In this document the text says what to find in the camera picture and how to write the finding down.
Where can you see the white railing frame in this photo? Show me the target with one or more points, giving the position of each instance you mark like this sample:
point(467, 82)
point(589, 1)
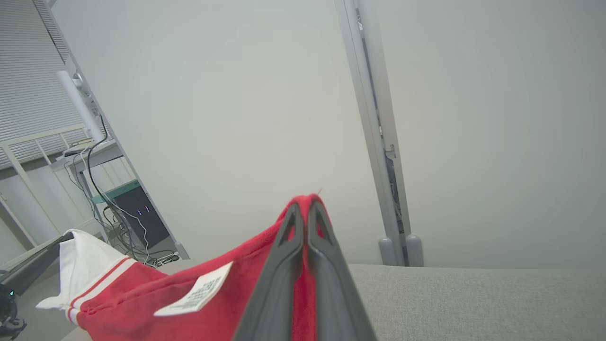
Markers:
point(19, 161)

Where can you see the red jersey black number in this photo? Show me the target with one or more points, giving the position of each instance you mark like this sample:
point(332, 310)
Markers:
point(142, 293)

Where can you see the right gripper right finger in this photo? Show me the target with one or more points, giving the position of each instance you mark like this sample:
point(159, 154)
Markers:
point(331, 284)

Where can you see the white window blinds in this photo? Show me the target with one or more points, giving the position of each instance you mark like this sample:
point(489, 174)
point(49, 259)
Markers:
point(28, 71)

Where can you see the grey partition post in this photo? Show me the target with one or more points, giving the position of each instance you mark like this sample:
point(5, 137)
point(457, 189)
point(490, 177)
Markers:
point(374, 118)

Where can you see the black computer tower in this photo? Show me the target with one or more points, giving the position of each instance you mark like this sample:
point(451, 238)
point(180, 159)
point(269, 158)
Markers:
point(142, 213)

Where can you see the grey cylinder post foot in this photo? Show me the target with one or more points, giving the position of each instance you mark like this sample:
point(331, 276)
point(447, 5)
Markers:
point(414, 251)
point(387, 251)

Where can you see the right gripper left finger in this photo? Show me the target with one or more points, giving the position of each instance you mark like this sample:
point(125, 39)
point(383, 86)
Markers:
point(279, 279)

